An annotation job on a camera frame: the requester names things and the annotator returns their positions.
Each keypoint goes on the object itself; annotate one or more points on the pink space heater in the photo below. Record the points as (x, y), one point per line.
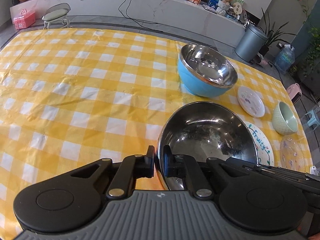
(295, 93)

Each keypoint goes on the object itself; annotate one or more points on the white tv cabinet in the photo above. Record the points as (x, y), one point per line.
(180, 14)

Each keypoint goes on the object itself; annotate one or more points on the small grey stool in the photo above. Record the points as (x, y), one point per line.
(57, 13)

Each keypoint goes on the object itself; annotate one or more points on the grey metal trash bin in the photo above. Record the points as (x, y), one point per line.
(251, 42)

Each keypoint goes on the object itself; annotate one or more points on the orange steel bowl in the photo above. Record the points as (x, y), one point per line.
(204, 129)

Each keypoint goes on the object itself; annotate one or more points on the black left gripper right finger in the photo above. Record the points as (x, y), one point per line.
(186, 168)

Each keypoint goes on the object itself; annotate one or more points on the small blue plastic stool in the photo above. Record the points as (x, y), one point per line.
(313, 119)

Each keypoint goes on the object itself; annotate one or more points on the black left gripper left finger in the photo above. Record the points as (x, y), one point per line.
(131, 168)

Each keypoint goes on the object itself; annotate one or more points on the pink storage box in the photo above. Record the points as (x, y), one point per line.
(24, 20)

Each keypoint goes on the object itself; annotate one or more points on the white fruity plate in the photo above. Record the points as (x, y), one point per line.
(262, 145)

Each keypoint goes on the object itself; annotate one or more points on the blue steel bowl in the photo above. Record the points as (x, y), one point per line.
(204, 71)

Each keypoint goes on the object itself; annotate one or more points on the potted green plant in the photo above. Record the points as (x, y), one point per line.
(273, 34)

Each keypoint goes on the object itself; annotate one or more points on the green ceramic bowl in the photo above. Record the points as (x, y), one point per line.
(284, 120)

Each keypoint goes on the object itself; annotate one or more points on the small white sticker plate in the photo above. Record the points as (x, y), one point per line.
(250, 102)

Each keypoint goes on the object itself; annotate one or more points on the clear glass plate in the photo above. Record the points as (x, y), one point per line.
(291, 155)

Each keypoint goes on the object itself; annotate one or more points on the blue water jug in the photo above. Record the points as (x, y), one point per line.
(285, 58)

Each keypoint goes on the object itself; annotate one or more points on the yellow checkered tablecloth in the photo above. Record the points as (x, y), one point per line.
(72, 96)

